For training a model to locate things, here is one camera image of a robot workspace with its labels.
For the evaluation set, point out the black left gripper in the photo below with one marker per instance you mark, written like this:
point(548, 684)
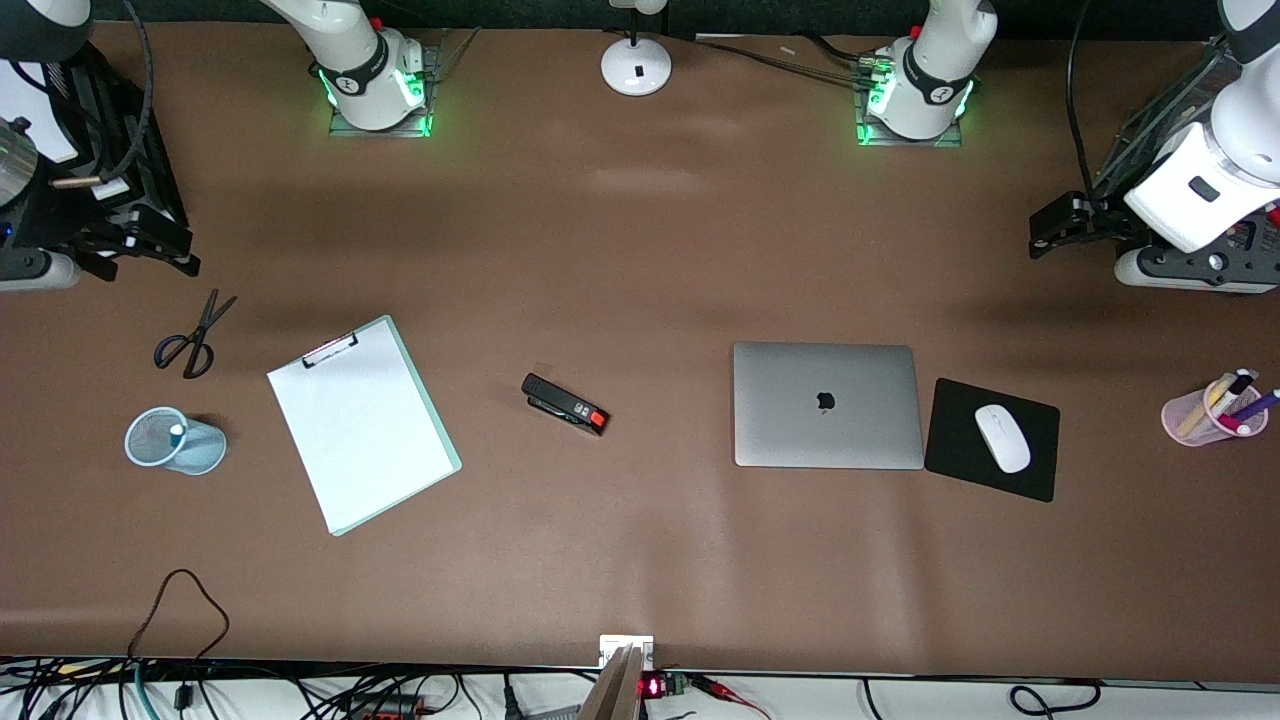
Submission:
point(1106, 221)

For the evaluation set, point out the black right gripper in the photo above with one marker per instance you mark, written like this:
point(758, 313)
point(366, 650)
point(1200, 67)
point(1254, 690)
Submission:
point(62, 217)

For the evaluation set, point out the silver laptop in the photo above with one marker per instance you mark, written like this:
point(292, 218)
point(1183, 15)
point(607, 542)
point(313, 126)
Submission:
point(825, 405)

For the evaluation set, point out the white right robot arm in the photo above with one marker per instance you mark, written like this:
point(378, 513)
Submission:
point(360, 70)

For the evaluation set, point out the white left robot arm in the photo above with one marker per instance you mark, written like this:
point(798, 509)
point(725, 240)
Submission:
point(1220, 160)

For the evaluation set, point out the yellow marker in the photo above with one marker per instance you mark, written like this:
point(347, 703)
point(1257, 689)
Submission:
point(1205, 405)

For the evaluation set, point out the black and white marker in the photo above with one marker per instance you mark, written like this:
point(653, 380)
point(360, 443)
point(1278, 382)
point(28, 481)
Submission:
point(1238, 385)

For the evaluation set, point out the black and blue scissors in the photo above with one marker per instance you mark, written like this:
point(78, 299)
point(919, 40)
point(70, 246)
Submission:
point(200, 335)

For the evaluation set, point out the black rack with white panel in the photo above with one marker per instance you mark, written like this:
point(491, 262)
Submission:
point(120, 120)

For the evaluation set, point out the clear acrylic rack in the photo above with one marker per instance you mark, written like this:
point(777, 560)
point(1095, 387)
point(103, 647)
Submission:
point(1150, 130)

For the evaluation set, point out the light blue mesh cup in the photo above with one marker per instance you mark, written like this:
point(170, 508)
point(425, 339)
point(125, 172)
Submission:
point(200, 448)

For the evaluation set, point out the white computer mouse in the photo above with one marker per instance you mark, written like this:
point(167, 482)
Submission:
point(1003, 438)

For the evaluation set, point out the black mouse pad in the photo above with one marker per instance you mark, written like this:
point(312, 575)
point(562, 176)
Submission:
point(960, 440)

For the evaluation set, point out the pink translucent pen cup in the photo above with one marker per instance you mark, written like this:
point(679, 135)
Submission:
point(1185, 425)

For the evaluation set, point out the purple pen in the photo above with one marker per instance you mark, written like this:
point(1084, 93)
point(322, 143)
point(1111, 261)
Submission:
point(1262, 403)

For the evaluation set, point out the white paper sheet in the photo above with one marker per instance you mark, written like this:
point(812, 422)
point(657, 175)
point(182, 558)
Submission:
point(360, 430)

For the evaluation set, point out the mint green clipboard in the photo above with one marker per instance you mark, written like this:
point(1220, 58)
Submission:
point(447, 455)

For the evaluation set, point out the black stapler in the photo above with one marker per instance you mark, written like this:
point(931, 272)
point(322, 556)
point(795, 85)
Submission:
point(560, 402)

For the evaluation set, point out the white round stand base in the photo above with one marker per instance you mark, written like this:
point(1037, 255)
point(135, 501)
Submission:
point(636, 70)

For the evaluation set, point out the black power strip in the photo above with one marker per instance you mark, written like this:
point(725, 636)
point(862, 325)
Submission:
point(385, 708)

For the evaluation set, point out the white mounting block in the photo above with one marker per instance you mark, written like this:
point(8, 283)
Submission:
point(612, 645)

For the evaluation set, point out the red display circuit module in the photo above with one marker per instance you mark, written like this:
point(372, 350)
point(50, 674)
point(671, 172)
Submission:
point(655, 686)

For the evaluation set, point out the brown wooden post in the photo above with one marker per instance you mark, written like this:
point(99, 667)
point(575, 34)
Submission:
point(615, 690)

